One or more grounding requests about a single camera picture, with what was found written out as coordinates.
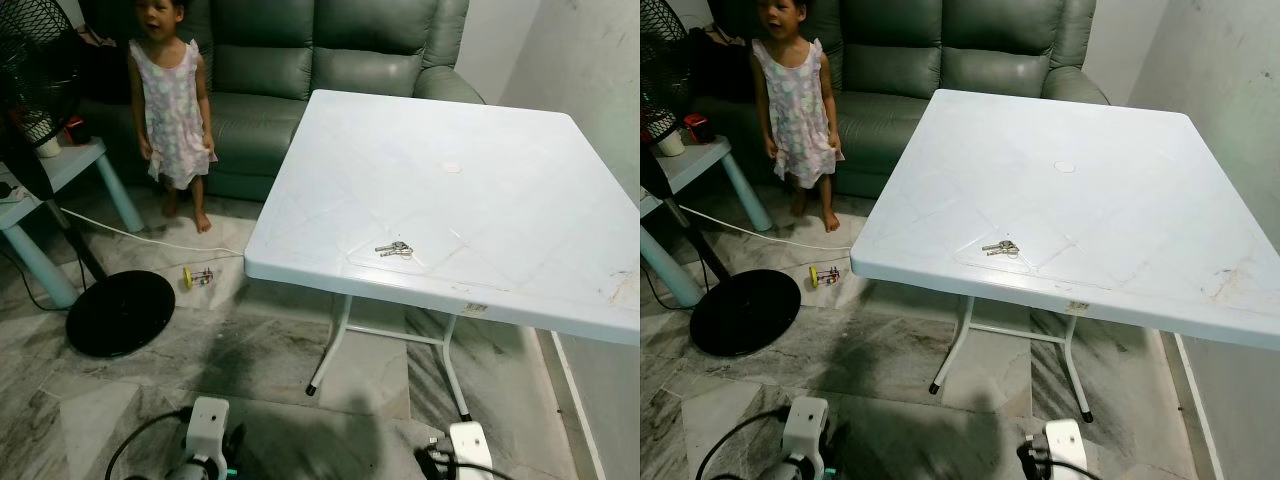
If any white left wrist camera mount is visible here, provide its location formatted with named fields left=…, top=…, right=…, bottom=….
left=185, top=397, right=231, bottom=466
left=782, top=397, right=829, bottom=466

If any black standing fan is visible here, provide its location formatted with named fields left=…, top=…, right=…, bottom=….
left=0, top=0, right=177, bottom=359
left=640, top=0, right=802, bottom=358

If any white floor cable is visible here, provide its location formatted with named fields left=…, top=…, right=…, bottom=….
left=680, top=203, right=853, bottom=253
left=60, top=207, right=246, bottom=257

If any light blue side table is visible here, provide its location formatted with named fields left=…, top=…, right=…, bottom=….
left=0, top=137, right=146, bottom=309
left=640, top=135, right=773, bottom=308

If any black bag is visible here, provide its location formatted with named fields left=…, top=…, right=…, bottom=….
left=690, top=25, right=756, bottom=101

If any white plastic folding table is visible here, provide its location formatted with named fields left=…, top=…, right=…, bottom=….
left=243, top=88, right=641, bottom=423
left=850, top=88, right=1280, bottom=423

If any girl in pale floral dress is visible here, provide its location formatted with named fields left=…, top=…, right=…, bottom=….
left=750, top=0, right=844, bottom=233
left=127, top=0, right=218, bottom=234

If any green leather sofa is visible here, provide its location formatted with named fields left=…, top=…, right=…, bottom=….
left=80, top=0, right=486, bottom=203
left=690, top=0, right=1111, bottom=201

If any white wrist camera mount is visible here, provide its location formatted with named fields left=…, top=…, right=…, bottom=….
left=782, top=397, right=829, bottom=466
left=448, top=422, right=494, bottom=480
left=185, top=397, right=231, bottom=466
left=1045, top=420, right=1089, bottom=480

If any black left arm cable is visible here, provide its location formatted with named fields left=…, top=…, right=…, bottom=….
left=696, top=408, right=791, bottom=480
left=105, top=408, right=193, bottom=480

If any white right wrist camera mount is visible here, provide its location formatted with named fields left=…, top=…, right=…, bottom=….
left=1045, top=420, right=1089, bottom=480
left=448, top=422, right=494, bottom=480

